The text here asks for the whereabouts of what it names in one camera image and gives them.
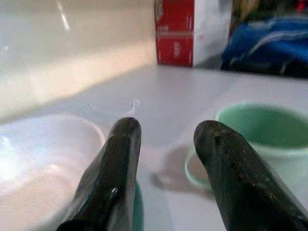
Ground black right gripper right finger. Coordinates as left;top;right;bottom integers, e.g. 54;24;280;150
193;120;308;231

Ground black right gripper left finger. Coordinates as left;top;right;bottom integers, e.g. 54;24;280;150
56;117;142;231

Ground light green mug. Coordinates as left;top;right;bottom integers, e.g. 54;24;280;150
184;102;308;217

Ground green plate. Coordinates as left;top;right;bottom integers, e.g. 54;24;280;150
131;182;145;231

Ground white bowl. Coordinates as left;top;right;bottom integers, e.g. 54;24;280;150
0;115;106;231

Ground blue bag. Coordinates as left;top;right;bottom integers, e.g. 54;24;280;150
220;16;308;79

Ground red cardboard box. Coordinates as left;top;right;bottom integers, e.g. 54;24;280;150
154;0;232;33
155;30;232;67

